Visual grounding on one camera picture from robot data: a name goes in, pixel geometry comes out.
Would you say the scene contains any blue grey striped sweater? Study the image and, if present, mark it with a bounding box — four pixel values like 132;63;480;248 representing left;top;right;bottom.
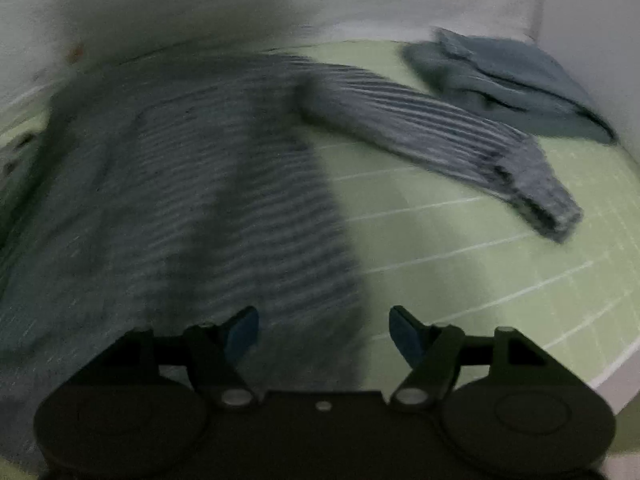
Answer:
0;52;585;466

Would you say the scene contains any white carrot print quilt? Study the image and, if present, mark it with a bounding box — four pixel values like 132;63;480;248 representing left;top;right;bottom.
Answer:
0;0;551;128

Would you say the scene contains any blue grey folded cloth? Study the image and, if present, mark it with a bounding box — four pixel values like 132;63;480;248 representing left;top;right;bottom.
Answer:
402;27;617;146

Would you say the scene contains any green grid bedsheet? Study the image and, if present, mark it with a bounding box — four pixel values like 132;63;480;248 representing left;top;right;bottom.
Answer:
0;40;640;411

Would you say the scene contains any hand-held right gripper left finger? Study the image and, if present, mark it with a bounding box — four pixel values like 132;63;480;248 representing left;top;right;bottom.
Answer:
75;305;266;412

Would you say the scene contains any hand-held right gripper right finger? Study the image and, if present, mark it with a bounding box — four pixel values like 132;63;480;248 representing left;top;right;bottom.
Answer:
388;305;572;412

